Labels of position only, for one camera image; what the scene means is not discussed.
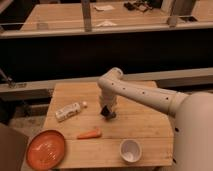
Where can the brown cardboard box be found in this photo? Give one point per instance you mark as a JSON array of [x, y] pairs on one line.
[[12, 148]]

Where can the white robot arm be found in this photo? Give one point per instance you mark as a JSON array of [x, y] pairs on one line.
[[193, 113]]

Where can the white crumpled paper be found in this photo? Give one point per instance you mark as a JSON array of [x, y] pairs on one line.
[[106, 24]]

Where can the orange plate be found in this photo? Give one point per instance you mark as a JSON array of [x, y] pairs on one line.
[[46, 150]]

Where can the grey metal bracket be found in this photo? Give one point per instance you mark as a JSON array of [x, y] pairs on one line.
[[181, 9]]

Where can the black tool pile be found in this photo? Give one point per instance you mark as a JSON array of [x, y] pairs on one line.
[[139, 5]]

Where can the white cup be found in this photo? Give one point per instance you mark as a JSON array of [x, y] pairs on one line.
[[130, 150]]

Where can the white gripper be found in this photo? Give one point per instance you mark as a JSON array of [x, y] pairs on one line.
[[108, 101]]

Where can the metal clamp on rail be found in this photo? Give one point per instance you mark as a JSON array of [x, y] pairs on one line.
[[10, 82]]

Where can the white paper sheet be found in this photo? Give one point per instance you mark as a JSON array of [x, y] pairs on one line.
[[104, 8]]

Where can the white plastic bottle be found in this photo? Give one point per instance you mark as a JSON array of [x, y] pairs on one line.
[[70, 110]]

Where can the orange carrot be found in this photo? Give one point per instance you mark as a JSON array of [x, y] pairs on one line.
[[91, 134]]

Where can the grey metal post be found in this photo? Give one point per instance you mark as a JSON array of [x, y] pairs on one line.
[[86, 15]]

